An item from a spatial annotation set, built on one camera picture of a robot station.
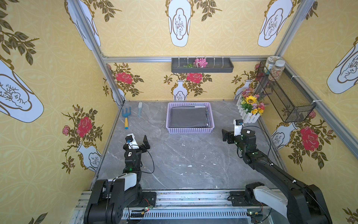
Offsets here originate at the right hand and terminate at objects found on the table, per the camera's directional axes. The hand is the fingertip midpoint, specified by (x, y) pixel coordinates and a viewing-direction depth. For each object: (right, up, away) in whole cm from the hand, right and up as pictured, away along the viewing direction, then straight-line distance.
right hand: (233, 128), depth 86 cm
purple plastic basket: (-26, -3, +11) cm, 28 cm away
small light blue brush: (-67, +15, +31) cm, 75 cm away
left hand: (-62, -6, 0) cm, 62 cm away
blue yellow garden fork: (-76, +7, +27) cm, 81 cm away
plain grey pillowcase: (-26, +6, +17) cm, 32 cm away
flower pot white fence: (+16, +14, +11) cm, 24 cm away
